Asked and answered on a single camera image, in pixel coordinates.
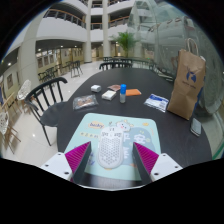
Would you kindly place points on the black wooden chair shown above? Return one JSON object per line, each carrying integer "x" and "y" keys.
{"x": 53, "y": 115}

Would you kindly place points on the clear snack packet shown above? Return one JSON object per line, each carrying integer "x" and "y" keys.
{"x": 85, "y": 102}

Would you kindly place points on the white chair with wooden legs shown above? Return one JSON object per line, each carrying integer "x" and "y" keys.
{"x": 4, "y": 121}
{"x": 24, "y": 89}

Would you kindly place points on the brown paper bag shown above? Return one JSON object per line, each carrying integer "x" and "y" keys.
{"x": 185, "y": 90}

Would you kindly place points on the small white box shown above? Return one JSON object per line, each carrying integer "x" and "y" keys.
{"x": 96, "y": 88}

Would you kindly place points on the orange card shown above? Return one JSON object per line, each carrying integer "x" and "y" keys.
{"x": 134, "y": 92}

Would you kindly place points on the potted green plant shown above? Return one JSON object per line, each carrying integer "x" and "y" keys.
{"x": 126, "y": 40}

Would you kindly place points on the black chair behind table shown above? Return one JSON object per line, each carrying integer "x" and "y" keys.
{"x": 115, "y": 64}

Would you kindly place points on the group of dark chairs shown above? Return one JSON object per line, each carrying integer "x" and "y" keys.
{"x": 75, "y": 66}

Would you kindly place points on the flat white box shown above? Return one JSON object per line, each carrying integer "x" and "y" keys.
{"x": 108, "y": 95}

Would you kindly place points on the clear plastic tissue pack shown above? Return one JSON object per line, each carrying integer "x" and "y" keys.
{"x": 156, "y": 102}

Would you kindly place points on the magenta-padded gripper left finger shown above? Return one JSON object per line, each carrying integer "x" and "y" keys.
{"x": 76, "y": 158}

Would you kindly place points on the grey smartphone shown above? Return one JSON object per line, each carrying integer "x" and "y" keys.
{"x": 196, "y": 126}

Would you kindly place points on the light green cartoon mouse pad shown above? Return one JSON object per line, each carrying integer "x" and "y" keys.
{"x": 140, "y": 133}

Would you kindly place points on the small blue-capped bottle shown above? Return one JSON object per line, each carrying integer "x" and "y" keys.
{"x": 123, "y": 95}

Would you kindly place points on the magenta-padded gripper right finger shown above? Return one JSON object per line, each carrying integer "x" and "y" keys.
{"x": 148, "y": 158}

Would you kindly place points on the white perforated computer mouse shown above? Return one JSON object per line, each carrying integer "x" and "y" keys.
{"x": 110, "y": 150}

